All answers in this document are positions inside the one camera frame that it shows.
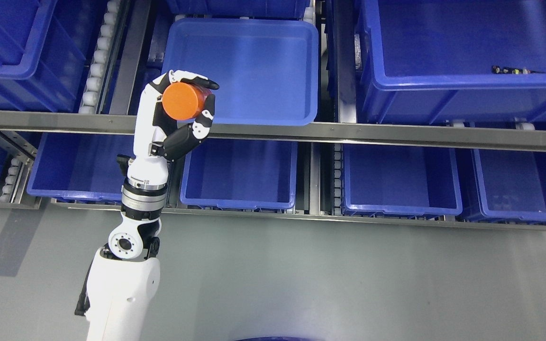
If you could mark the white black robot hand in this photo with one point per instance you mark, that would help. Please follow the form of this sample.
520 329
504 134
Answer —
157 140

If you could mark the orange cylindrical capacitor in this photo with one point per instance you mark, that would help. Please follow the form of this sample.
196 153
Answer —
182 101

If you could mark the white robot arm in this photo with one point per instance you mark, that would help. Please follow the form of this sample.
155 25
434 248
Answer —
124 275

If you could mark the metal shelf rack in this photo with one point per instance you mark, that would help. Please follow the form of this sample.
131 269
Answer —
315 134

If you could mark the lower blue bin far left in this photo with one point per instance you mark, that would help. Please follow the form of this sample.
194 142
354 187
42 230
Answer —
79 167

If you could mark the lower blue bin centre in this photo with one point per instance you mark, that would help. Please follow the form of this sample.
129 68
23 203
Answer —
256 175

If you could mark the shallow blue tray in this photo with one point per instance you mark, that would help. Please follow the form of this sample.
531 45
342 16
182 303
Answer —
267 70

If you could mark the blue bin top centre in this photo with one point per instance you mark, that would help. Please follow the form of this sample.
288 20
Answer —
285 9

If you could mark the blue bin upper left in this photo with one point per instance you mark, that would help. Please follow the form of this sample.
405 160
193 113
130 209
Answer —
45 47

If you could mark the large blue bin right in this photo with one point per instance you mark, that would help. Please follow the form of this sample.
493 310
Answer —
428 62

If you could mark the small circuit board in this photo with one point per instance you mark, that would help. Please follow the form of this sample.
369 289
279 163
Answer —
498 70

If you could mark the lower blue bin far right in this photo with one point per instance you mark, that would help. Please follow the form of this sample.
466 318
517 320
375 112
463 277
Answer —
502 186

